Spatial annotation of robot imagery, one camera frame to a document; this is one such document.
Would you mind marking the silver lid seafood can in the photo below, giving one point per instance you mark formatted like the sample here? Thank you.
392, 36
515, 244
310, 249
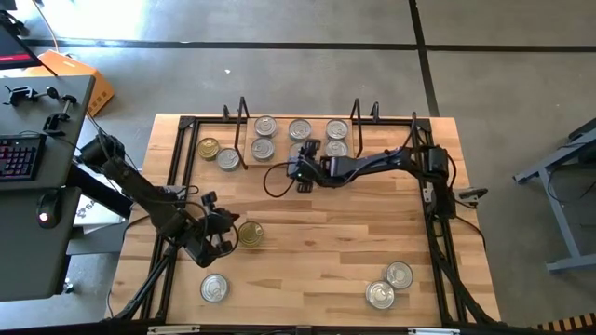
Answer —
214, 287
380, 294

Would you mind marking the green label can silver lid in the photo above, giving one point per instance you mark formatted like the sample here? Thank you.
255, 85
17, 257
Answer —
263, 149
266, 125

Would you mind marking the white printed box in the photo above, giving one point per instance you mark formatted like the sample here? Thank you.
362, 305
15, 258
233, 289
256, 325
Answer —
93, 214

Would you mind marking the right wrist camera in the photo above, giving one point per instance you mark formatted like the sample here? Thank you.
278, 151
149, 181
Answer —
312, 146

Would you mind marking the wooden shelf black metal frame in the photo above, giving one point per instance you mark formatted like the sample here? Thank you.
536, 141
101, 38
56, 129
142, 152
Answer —
281, 139

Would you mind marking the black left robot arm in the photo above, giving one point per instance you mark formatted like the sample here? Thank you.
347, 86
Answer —
139, 186

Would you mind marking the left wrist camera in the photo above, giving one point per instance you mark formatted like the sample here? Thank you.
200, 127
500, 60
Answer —
209, 199

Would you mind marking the white table edge bracket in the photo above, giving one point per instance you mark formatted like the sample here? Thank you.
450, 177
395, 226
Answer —
433, 331
172, 330

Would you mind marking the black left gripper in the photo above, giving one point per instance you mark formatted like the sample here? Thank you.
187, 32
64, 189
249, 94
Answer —
202, 242

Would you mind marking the grey side bracket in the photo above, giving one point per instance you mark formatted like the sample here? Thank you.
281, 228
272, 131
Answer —
472, 193

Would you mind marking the black backlit keyboard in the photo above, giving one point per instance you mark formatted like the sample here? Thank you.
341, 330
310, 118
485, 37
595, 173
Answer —
18, 158

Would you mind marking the black computer mouse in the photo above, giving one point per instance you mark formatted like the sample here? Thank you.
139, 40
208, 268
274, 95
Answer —
49, 209

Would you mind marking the orange box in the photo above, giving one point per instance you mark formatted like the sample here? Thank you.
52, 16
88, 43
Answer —
93, 88

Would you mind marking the green label can gold lid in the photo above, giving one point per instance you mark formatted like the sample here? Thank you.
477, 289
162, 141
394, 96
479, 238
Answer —
208, 148
250, 233

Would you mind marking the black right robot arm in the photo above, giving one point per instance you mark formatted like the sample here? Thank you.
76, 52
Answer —
372, 165

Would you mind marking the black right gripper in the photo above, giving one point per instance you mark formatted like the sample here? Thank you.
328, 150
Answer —
316, 170

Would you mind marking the grey metal stand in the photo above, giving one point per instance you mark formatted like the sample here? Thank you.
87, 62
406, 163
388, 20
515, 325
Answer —
559, 218

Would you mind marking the black aluminium table frame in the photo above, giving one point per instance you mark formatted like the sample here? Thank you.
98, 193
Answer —
209, 122

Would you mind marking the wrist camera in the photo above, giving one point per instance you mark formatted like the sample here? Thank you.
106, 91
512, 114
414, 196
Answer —
312, 146
209, 199

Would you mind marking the dark grey desk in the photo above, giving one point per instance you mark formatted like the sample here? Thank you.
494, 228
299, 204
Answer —
28, 260

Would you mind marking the black screen red glow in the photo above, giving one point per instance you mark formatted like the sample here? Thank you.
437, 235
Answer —
14, 49

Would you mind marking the yellow black hazard strip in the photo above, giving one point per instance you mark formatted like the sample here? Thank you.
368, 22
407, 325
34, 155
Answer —
568, 322

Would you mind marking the black desk clamp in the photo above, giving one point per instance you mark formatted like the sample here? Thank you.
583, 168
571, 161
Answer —
58, 118
18, 95

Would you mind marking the teal yellowfin tuna can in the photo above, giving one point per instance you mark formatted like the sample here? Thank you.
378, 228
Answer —
300, 129
228, 159
293, 150

